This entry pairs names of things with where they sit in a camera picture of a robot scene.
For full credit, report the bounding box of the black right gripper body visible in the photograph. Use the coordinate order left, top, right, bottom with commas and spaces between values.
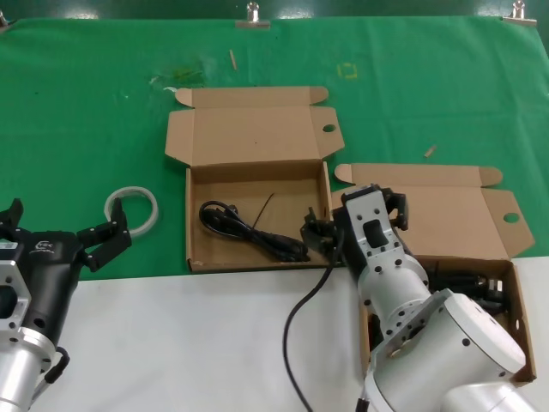
333, 209, 366, 276

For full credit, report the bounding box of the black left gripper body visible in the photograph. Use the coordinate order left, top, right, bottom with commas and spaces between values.
8, 230, 86, 345

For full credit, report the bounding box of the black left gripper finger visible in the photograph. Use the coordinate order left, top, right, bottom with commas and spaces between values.
0, 197, 25, 242
76, 199, 133, 274

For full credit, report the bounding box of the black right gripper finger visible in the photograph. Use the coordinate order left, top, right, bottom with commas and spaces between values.
299, 207, 341, 259
379, 187, 410, 231

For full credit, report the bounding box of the thin black cable tie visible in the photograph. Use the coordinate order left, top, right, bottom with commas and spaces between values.
251, 192, 276, 231

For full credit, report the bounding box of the open brown cardboard box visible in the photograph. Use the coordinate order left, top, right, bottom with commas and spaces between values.
330, 161, 537, 385
164, 85, 347, 273

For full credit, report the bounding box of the clear tape roll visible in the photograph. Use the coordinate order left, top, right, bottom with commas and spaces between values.
105, 185, 160, 237

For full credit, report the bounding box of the green cloth table mat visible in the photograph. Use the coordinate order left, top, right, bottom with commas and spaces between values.
0, 15, 549, 282

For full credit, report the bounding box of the right wrist camera silver bracket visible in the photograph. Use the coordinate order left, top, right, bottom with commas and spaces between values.
341, 183, 413, 267

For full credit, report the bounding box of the wrist camera silver bracket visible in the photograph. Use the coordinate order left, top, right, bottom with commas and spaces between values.
341, 183, 413, 267
0, 238, 34, 344

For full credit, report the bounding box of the left wrist camera silver bracket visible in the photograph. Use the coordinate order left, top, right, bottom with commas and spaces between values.
0, 238, 34, 344

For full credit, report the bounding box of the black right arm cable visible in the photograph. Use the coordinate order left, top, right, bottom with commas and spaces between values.
281, 231, 347, 412

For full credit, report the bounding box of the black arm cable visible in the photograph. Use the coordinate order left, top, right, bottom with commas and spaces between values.
281, 231, 347, 412
32, 345, 70, 407

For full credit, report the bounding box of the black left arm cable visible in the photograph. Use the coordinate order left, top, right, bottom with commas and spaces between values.
32, 345, 70, 407

